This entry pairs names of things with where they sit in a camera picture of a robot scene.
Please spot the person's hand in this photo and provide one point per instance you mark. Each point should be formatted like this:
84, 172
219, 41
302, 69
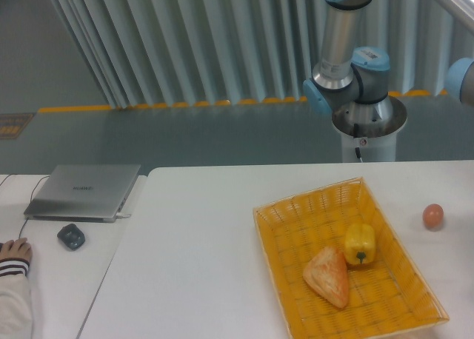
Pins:
19, 249

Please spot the triangular toasted bread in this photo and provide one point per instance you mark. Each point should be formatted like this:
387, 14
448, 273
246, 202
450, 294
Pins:
327, 275

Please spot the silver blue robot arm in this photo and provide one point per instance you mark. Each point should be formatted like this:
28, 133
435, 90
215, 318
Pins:
343, 74

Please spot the white sleeved forearm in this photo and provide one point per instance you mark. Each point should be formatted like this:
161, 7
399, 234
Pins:
16, 304

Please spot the small black device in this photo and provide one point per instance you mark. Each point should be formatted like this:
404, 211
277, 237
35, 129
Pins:
71, 236

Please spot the silver closed laptop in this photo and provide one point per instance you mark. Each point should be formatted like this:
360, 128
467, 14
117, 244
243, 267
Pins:
84, 192

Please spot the grey pleated curtain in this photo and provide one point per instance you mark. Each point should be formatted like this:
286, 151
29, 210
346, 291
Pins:
172, 52

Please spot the yellow bell pepper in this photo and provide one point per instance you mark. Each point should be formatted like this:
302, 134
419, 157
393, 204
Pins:
359, 244

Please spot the yellow woven basket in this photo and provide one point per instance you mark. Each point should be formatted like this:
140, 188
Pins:
388, 296

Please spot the brown egg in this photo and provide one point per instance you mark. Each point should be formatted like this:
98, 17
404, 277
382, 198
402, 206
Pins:
433, 216

